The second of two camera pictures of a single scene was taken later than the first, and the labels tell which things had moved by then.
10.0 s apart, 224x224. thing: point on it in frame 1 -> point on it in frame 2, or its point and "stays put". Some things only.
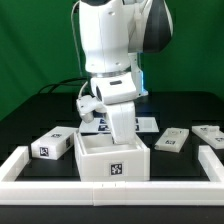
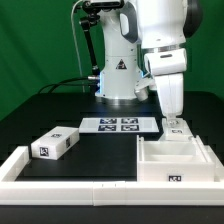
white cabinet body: (99, 159) -> (174, 161)
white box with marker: (54, 143) stays put
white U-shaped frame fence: (112, 193) stays put
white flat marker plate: (103, 125) stays put
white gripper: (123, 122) -> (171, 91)
